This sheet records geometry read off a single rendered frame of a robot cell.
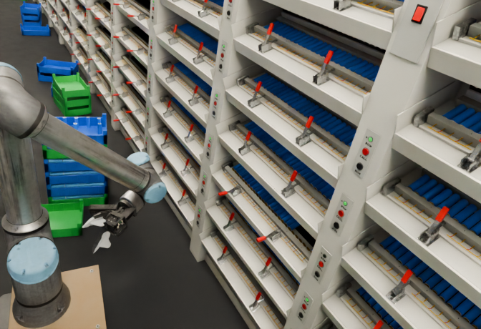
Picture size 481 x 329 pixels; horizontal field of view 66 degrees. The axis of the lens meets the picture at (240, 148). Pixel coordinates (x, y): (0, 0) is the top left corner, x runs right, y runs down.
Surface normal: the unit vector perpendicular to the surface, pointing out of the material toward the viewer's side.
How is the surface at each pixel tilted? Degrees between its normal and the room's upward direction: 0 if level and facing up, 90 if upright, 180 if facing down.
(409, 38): 90
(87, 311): 2
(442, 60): 111
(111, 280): 0
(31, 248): 6
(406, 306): 21
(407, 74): 90
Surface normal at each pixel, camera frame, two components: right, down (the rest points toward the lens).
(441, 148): -0.15, -0.74
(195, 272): 0.17, -0.85
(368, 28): -0.84, 0.44
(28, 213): 0.71, 0.46
